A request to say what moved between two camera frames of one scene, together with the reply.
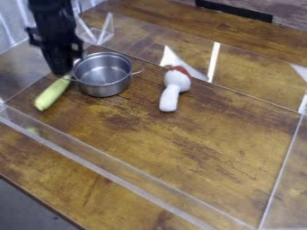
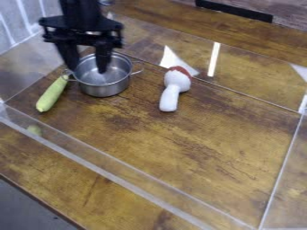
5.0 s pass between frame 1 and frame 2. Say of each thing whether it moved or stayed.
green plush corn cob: stayed
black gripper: moved
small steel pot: stayed
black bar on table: stayed
